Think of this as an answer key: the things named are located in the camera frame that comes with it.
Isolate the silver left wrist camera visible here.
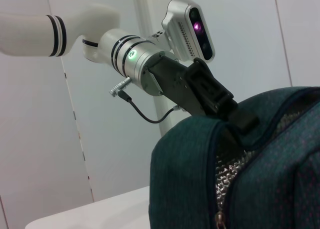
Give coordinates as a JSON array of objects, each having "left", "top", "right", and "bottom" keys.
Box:
[{"left": 147, "top": 0, "right": 216, "bottom": 64}]

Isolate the dark teal insulated lunch bag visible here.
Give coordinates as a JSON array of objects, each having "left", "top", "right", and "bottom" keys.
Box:
[{"left": 147, "top": 86, "right": 320, "bottom": 229}]

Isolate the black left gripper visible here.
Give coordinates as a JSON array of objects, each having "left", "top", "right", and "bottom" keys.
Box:
[{"left": 147, "top": 53, "right": 260, "bottom": 148}]

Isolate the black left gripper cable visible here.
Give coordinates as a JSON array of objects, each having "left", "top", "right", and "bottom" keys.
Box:
[{"left": 108, "top": 76, "right": 187, "bottom": 125}]

